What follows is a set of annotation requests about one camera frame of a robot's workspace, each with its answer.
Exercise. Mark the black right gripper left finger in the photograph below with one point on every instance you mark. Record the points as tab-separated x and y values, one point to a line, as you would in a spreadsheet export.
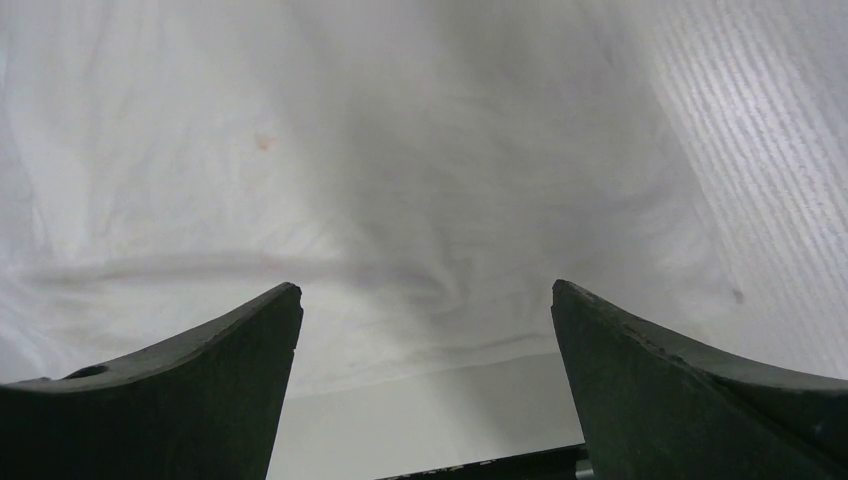
204	404

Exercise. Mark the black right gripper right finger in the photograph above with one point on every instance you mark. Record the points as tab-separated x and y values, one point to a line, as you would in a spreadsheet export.
655	404

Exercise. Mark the white t shirt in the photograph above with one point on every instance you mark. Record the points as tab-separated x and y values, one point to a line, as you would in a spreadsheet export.
424	171

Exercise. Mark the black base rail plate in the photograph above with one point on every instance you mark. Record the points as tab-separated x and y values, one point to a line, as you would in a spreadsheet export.
564	463

